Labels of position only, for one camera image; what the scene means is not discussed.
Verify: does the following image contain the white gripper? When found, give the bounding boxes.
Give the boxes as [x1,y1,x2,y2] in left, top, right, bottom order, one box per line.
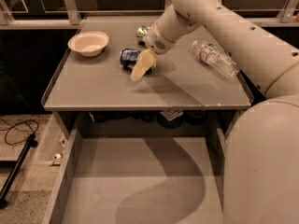
[130,23,175,81]

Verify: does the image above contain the crushed green soda can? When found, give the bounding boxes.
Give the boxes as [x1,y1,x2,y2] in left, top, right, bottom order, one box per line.
[136,25,150,43]

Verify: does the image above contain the silver metal railing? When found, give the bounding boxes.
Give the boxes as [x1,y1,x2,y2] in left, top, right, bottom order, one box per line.
[0,0,299,31]

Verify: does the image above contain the clear plastic water bottle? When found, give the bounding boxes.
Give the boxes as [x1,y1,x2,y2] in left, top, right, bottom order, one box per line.
[192,40,238,78]

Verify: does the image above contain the black stand leg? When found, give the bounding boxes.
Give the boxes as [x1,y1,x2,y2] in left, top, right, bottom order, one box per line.
[0,133,37,209]

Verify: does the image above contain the open grey top drawer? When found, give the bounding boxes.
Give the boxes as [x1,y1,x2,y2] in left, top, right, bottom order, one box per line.
[42,130,223,224]

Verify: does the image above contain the black cable on floor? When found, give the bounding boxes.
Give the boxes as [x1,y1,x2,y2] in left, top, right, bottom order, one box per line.
[0,119,40,147]

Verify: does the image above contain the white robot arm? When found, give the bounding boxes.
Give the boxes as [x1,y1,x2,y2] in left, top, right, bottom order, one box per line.
[131,0,299,224]

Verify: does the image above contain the grey cabinet with flat top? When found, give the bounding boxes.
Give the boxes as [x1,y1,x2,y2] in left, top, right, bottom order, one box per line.
[42,16,251,133]

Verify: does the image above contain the white paper bowl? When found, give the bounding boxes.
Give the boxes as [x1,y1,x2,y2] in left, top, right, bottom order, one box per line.
[68,32,109,57]

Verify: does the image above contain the blue pepsi can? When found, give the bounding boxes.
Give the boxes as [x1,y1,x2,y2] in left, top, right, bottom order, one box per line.
[120,48,142,71]

